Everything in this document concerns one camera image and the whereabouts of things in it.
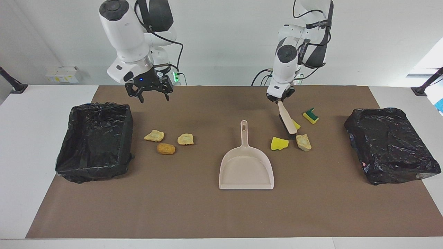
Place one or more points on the blue object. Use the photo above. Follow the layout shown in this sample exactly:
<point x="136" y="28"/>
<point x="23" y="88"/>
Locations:
<point x="440" y="105"/>

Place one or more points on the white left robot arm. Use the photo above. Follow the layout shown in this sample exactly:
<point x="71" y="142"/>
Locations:
<point x="287" y="69"/>

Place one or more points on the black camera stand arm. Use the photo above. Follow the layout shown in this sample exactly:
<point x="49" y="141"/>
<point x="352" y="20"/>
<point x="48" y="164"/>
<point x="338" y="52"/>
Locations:
<point x="17" y="87"/>
<point x="420" y="90"/>

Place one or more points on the large yellow sponge piece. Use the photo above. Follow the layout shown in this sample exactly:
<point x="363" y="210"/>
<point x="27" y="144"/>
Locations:
<point x="279" y="144"/>

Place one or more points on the pale crumpled cracker piece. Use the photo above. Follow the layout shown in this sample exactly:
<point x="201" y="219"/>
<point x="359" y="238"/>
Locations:
<point x="186" y="139"/>
<point x="154" y="136"/>

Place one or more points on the bin covered by black bag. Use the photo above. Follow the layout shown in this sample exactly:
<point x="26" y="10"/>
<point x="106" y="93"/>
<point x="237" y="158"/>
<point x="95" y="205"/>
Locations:
<point x="387" y="145"/>

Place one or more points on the brown paper table mat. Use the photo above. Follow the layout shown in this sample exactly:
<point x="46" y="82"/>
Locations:
<point x="207" y="214"/>

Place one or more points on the open bin with black liner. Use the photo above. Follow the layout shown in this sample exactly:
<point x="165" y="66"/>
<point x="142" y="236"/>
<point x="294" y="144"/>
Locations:
<point x="93" y="145"/>

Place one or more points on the pink plastic dustpan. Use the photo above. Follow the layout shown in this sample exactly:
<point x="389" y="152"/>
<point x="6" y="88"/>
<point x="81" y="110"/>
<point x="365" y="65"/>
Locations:
<point x="245" y="169"/>

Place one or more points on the pink hand brush black bristles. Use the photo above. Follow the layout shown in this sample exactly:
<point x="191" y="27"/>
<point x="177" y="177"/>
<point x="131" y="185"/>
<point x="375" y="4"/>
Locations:
<point x="287" y="119"/>

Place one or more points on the white boxes with yellow marks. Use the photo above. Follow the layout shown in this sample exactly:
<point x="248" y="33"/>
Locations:
<point x="64" y="74"/>

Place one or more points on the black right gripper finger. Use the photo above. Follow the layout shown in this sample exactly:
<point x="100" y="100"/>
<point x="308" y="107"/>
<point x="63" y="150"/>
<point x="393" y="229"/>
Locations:
<point x="133" y="90"/>
<point x="169" y="88"/>

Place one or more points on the small yellow sponge piece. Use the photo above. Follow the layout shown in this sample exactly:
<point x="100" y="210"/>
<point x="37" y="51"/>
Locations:
<point x="297" y="125"/>

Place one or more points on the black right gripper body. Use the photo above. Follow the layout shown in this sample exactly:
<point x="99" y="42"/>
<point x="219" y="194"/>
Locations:
<point x="148" y="81"/>

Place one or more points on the green and yellow sponge piece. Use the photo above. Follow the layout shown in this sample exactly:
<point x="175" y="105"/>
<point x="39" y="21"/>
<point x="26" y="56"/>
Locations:
<point x="311" y="117"/>

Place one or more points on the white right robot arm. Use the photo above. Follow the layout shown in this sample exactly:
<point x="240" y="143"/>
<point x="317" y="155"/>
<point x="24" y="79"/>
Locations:
<point x="128" y="38"/>

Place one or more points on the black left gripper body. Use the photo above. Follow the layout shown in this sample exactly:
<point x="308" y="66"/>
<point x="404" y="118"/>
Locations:
<point x="289" y="95"/>

